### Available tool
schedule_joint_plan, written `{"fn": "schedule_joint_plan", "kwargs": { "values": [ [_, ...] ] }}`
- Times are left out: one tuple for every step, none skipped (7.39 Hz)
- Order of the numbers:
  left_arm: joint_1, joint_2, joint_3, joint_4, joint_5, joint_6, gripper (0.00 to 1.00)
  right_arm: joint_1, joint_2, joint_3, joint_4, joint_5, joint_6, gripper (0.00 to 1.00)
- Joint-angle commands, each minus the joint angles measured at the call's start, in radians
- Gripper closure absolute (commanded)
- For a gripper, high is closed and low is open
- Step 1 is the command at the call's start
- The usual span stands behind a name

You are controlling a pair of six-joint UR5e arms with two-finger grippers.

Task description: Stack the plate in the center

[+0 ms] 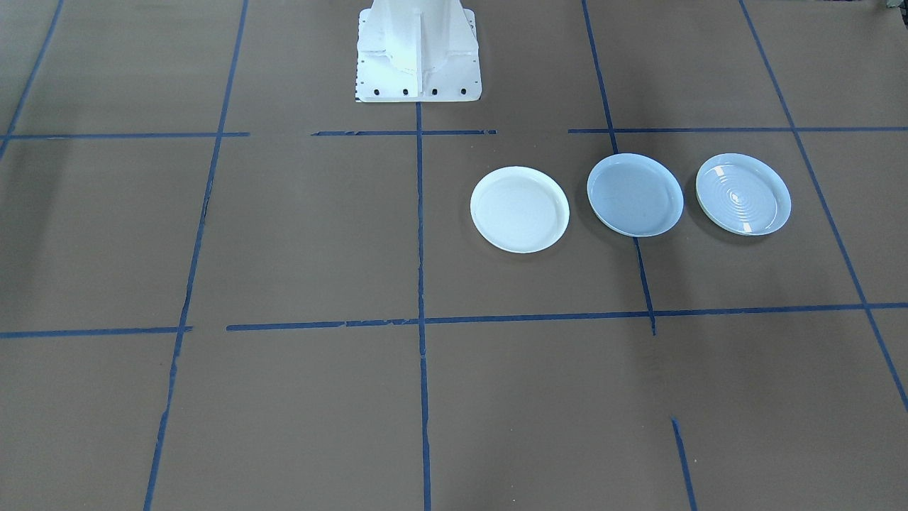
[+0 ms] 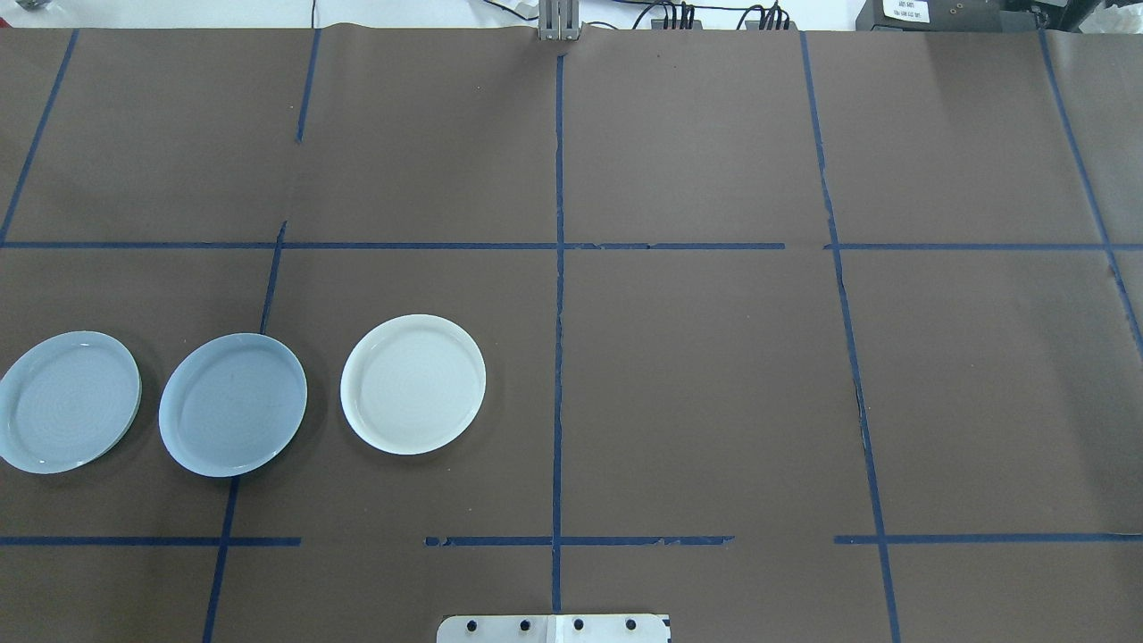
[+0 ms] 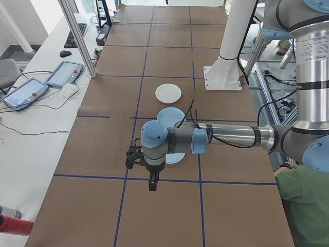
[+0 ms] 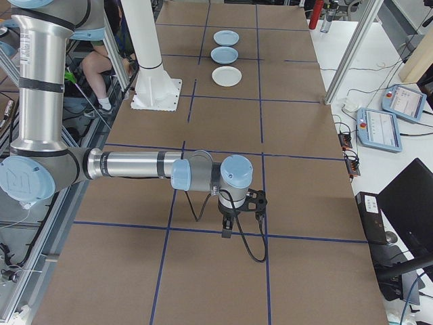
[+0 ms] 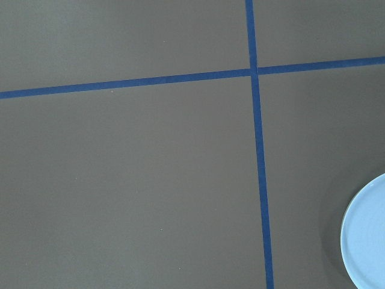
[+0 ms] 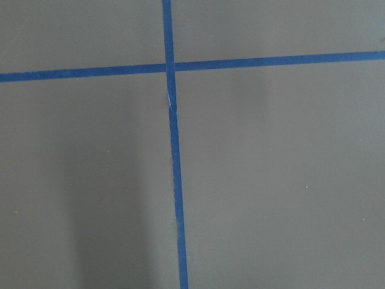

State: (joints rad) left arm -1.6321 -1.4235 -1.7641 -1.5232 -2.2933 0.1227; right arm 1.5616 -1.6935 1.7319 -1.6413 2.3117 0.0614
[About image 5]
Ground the pale grey round plate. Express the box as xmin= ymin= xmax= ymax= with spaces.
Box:
xmin=340 ymin=173 xmax=385 ymax=289

